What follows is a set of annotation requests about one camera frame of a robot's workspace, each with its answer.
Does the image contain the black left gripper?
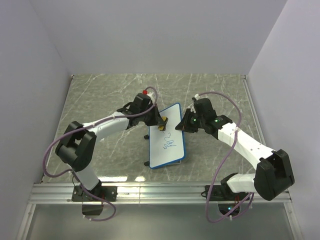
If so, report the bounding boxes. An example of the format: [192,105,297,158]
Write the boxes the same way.
[140,104,165,127]

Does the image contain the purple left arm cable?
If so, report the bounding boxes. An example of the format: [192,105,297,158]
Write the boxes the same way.
[42,86,159,222]

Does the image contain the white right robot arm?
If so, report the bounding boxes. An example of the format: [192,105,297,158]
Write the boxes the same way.
[175,95,295,201]

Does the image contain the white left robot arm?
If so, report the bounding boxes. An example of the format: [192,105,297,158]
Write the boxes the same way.
[55,90,168,201]

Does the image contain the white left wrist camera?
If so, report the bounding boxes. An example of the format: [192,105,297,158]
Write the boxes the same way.
[142,89,155,101]

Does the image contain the blue framed whiteboard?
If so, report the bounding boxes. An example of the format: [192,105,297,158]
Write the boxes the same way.
[145,102,186,169]

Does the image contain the yellow bone shaped eraser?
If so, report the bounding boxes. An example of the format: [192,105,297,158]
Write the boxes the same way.
[158,116,169,132]

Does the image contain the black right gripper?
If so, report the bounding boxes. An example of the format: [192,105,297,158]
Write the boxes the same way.
[176,109,205,134]

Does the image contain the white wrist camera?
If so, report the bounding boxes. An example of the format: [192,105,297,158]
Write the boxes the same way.
[142,89,155,101]
[186,93,200,113]

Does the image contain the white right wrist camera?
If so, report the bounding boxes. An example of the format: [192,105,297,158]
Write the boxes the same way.
[186,93,200,113]

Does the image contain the aluminium side rail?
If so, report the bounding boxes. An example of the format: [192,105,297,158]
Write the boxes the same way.
[240,75,266,145]

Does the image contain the aluminium mounting rail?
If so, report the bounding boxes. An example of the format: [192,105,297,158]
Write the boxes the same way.
[27,181,293,205]

